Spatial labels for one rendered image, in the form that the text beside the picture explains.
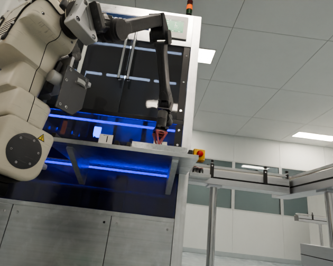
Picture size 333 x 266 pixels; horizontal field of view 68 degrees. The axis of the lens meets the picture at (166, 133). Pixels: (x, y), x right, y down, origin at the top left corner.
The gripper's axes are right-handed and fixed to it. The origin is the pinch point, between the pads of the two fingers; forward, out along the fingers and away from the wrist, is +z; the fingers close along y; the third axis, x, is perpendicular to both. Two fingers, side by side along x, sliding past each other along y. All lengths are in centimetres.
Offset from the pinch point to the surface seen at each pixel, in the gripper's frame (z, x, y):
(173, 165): 13.7, -5.5, -14.8
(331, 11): -200, -178, 25
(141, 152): 11.7, 11.4, -18.6
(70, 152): 14.3, 42.6, -3.0
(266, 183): 8, -78, 10
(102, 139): -3.7, 29.6, 26.0
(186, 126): -20.1, -20.0, 13.6
